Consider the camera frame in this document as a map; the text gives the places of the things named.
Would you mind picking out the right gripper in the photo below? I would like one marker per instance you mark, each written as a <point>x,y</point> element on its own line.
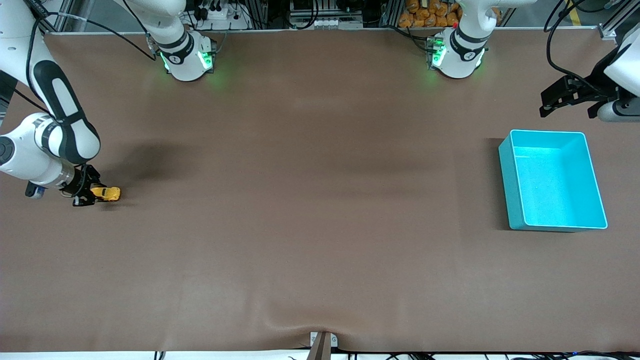
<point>80,182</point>

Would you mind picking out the white power strip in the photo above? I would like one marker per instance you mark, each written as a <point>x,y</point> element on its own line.
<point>222,15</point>

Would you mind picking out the yellow beetle toy car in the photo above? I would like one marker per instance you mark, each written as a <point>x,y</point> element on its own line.
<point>111,193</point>

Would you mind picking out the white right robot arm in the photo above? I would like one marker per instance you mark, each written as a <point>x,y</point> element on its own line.
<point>60,100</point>

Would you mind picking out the pile of orange objects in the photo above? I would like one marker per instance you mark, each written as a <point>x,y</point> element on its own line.
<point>430,15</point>

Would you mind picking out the metal table clamp bracket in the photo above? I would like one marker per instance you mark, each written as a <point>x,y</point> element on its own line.
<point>322,342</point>

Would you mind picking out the turquoise plastic bin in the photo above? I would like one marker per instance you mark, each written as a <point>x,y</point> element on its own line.
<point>555,185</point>

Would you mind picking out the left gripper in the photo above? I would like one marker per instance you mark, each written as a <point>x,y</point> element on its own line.
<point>598,80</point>

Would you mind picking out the aluminium frame rail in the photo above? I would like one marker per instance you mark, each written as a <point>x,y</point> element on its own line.
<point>607,32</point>
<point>62,20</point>

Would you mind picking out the brown table mat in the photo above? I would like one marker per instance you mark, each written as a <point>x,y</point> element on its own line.
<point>320,200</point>

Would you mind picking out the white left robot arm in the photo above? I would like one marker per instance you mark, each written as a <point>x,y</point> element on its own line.
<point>460,55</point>

